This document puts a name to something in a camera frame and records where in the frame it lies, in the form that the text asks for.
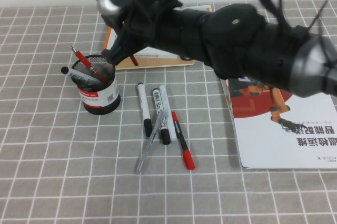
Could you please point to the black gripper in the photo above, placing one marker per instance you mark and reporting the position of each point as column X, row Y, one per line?
column 150, row 19

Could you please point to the brochure with orange robot arm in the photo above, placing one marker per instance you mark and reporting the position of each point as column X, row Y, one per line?
column 276, row 142

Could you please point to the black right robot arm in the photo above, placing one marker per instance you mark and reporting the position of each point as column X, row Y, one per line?
column 237, row 40

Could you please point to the red ballpoint pen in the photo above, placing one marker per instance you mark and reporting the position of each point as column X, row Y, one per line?
column 83, row 59

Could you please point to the black mesh pen holder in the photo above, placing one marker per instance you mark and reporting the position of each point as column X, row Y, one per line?
column 102, row 105

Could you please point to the clear grey ballpoint pen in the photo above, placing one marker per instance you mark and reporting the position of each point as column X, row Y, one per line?
column 147, row 145

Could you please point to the black pen with red cap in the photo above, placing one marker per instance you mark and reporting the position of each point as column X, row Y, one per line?
column 181, row 140

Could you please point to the white ROS book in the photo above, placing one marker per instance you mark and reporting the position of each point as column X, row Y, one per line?
column 150, row 54

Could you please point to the white marker with black cap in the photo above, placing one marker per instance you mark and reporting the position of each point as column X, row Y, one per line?
column 76, row 74
column 143, row 103

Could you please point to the labelled marker with black cap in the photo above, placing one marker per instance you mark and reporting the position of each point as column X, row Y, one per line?
column 158, row 103

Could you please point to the grey checked tablecloth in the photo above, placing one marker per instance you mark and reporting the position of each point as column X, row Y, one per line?
column 84, row 195

